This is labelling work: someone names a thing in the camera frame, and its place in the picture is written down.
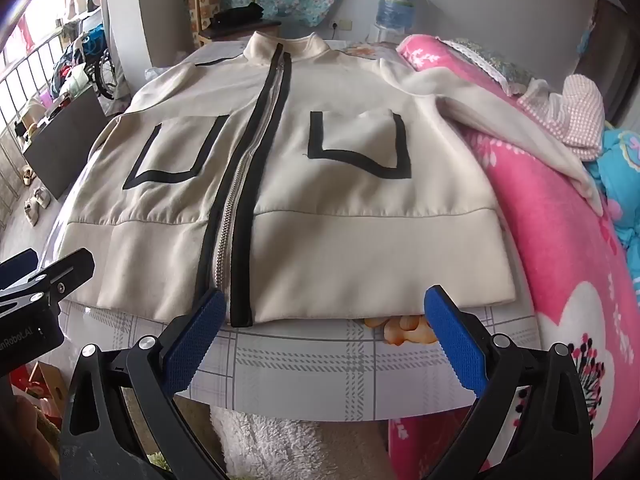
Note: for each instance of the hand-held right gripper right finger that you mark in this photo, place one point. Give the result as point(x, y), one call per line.
point(455, 345)

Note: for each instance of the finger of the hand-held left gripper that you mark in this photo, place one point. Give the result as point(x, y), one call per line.
point(67, 266)
point(17, 266)

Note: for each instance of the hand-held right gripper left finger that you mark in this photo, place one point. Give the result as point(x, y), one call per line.
point(195, 345)

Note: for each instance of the cream zip jacket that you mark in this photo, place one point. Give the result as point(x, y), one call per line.
point(350, 210)

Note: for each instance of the pile of clothes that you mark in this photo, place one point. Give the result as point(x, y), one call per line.
point(75, 60)

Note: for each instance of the cardboard box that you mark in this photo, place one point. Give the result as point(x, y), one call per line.
point(42, 385)

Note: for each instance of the beige shoes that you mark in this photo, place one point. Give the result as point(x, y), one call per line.
point(36, 206)

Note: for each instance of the grey cabinet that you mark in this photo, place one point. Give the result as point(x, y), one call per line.
point(70, 145)

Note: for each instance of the pink floral blanket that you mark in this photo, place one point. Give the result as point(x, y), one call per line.
point(550, 270)

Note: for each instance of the floral tablecloth table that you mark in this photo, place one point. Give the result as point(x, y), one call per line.
point(325, 360)

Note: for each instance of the metal window railing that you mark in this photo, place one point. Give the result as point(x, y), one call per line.
point(25, 90)

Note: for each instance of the bicycle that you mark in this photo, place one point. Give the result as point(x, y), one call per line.
point(105, 77)

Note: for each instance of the pink checkered cloth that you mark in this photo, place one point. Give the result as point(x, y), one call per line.
point(575, 110)

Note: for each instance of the wooden chair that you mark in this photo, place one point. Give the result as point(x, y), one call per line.
point(225, 35)

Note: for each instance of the lace trimmed floral pillow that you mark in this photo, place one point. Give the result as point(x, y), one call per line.
point(492, 62)

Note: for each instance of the black bag on chair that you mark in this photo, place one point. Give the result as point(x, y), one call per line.
point(239, 15)

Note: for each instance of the white water dispenser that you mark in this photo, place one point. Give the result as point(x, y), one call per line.
point(385, 34)

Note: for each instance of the light blue face mask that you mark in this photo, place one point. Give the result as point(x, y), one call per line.
point(589, 35)

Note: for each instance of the blue water cooler bottle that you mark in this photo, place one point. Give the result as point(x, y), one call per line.
point(397, 2)

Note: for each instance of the dark wooden bench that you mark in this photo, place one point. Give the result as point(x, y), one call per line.
point(612, 35)

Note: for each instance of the white wall socket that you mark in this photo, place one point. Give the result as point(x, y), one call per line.
point(342, 25)

